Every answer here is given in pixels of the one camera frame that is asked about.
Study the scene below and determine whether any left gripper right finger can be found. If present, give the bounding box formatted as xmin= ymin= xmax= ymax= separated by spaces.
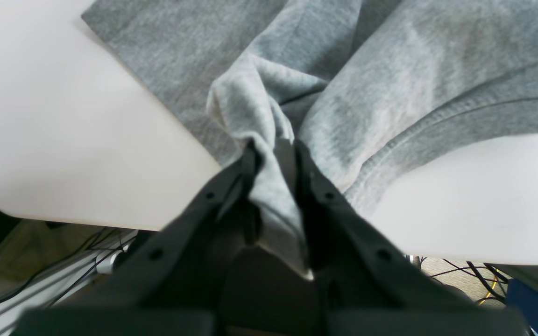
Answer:
xmin=293 ymin=140 xmax=526 ymax=336

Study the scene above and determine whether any aluminium frame rail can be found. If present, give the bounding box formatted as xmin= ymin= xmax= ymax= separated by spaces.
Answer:
xmin=0 ymin=229 xmax=138 ymax=336

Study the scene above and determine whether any yellow cable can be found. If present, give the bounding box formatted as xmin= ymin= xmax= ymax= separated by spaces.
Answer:
xmin=477 ymin=275 xmax=501 ymax=306

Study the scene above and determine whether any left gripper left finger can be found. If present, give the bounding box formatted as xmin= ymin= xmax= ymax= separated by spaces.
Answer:
xmin=13 ymin=143 xmax=260 ymax=336

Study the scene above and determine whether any grey t-shirt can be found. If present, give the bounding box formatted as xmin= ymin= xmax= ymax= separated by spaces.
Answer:
xmin=82 ymin=0 xmax=538 ymax=276

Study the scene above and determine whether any black floor cable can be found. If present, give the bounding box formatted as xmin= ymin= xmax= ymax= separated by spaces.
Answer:
xmin=411 ymin=256 xmax=512 ymax=304

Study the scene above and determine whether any blue box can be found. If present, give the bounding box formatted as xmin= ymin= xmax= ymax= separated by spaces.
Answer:
xmin=506 ymin=279 xmax=538 ymax=336

